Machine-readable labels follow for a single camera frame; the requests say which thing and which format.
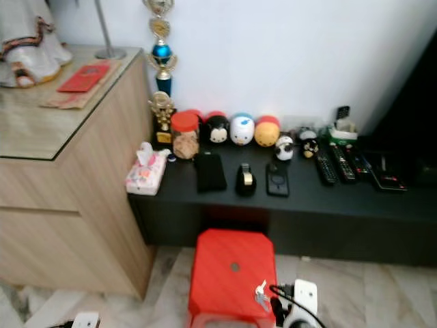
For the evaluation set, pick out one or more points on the black tv console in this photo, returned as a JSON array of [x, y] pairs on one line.
[[314, 219]]

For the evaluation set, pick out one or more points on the green and white box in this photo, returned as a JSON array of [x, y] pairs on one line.
[[343, 131]]

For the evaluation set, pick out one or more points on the bunch of keys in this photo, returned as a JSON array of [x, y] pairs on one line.
[[261, 296]]

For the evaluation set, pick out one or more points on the black phone case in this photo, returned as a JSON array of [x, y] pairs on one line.
[[277, 180]]

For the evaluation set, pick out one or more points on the yellow and red plush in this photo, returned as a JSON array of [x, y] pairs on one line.
[[267, 132]]

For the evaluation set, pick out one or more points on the silver lamp pole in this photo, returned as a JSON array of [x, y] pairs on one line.
[[106, 27]]

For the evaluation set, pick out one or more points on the small black figurine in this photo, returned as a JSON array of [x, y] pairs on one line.
[[308, 142]]

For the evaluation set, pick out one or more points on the light wooden cabinet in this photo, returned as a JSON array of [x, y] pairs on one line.
[[54, 205]]

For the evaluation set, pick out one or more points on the jar with red lid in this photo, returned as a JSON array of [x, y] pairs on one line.
[[185, 135]]

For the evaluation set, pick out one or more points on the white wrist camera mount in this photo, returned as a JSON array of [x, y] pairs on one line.
[[86, 320], [306, 304]]

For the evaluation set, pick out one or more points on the black wallet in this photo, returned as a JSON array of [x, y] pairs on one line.
[[210, 172]]

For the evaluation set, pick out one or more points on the small panda figurine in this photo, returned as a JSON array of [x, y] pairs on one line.
[[284, 148]]

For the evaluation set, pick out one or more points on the small gold trophy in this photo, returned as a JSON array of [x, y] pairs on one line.
[[162, 113]]

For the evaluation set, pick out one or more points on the black flat device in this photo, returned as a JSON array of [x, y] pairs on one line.
[[389, 178]]

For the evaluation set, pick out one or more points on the black remote control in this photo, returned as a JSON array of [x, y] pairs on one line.
[[343, 164], [360, 164], [326, 169]]

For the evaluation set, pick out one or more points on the white robed figurine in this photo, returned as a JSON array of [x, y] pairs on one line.
[[31, 34]]

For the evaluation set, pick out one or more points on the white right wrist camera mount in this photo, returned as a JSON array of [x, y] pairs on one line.
[[306, 304]]

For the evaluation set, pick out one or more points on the black mouse plush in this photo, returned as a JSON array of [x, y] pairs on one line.
[[216, 128]]

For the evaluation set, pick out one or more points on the red plastic stool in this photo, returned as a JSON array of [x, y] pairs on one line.
[[229, 270]]

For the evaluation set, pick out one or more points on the pink tissue pack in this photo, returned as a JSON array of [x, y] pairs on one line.
[[145, 174]]

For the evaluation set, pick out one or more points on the red envelope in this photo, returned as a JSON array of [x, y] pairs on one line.
[[83, 77]]

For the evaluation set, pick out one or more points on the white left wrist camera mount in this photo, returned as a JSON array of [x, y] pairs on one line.
[[86, 320]]

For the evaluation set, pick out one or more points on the beige paper sheet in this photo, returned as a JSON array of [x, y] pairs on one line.
[[65, 102]]

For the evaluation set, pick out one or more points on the white and blue plush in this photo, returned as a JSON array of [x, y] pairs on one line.
[[242, 130]]

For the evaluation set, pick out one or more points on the tall trophy with blue ball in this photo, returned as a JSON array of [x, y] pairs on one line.
[[162, 53]]

